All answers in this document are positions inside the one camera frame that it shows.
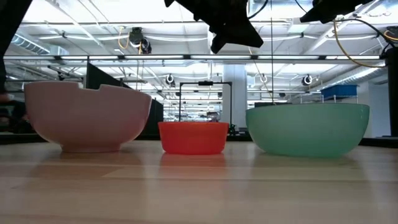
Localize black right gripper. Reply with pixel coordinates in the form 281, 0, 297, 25
300, 0, 374, 24

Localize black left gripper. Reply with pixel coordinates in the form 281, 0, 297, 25
164, 0, 264, 54

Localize small orange bowl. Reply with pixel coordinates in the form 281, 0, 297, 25
157, 121, 230, 156

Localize large green bowl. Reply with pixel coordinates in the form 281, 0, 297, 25
245, 103, 371, 158

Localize white metal shelf rack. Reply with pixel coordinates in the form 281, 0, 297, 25
300, 93, 359, 105

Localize black background rig stand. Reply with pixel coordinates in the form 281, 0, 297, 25
178, 80, 233, 125

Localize white structural column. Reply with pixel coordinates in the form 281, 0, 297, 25
222, 64, 249, 131

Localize black background monitor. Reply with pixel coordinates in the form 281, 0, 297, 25
254, 101, 293, 108

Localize blue plastic bin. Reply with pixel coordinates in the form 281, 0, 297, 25
320, 84, 359, 101

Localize long ceiling light strip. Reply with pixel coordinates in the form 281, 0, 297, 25
2, 54, 388, 61

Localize large pink notched bowl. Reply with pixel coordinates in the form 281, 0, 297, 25
24, 80, 153, 154

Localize yellow hanging cable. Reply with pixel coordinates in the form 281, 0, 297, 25
117, 26, 130, 50
333, 20, 388, 68
248, 46, 275, 104

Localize thin black hanging cord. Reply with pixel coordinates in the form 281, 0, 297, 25
269, 0, 274, 105

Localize black upright post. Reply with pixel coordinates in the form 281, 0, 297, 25
385, 46, 398, 138

